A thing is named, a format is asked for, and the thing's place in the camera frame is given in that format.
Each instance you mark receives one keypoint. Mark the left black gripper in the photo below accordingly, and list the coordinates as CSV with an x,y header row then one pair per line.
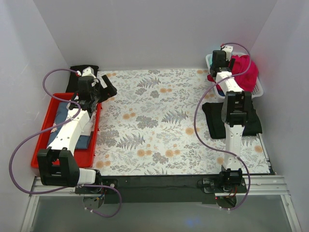
x,y
100,88

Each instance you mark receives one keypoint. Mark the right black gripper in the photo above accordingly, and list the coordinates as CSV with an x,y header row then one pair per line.
x,y
217,57

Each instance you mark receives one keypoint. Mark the red t shirt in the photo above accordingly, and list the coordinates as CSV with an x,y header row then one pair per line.
x,y
243,78

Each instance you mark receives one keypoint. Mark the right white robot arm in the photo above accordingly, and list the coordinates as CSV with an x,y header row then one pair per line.
x,y
235,114

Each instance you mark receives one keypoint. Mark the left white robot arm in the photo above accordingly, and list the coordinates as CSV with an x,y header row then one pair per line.
x,y
57,165

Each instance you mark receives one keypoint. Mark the teal t shirt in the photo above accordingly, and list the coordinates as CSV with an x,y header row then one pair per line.
x,y
210,59

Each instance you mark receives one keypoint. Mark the dark blue t shirt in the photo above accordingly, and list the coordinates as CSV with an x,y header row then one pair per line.
x,y
221,93

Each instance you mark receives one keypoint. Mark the black cloth back left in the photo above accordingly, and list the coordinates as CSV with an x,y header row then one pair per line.
x,y
73,79

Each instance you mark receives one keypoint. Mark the black cloth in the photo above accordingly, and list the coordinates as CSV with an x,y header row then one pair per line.
x,y
73,79
216,126

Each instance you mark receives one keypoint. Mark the white plastic basket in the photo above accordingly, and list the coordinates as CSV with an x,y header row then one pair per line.
x,y
257,91

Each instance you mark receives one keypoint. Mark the folded blue t shirt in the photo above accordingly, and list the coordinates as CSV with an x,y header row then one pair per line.
x,y
61,114

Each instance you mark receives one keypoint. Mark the floral patterned mat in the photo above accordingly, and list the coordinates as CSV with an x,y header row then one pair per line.
x,y
155,125

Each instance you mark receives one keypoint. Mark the black cloth right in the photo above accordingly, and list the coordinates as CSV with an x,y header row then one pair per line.
x,y
216,126

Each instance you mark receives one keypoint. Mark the red plastic tray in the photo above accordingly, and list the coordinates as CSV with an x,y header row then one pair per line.
x,y
83,157

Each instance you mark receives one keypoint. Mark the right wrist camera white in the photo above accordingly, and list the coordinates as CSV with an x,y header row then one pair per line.
x,y
228,51

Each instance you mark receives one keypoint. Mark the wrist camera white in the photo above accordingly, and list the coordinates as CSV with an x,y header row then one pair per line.
x,y
88,72
228,51

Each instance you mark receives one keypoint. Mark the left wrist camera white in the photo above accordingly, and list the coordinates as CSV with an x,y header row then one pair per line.
x,y
88,72

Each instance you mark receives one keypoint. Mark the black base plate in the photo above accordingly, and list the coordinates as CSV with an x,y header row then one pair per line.
x,y
166,188

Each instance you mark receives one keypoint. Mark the aluminium frame rail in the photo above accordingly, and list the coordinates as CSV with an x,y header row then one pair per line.
x,y
261,204

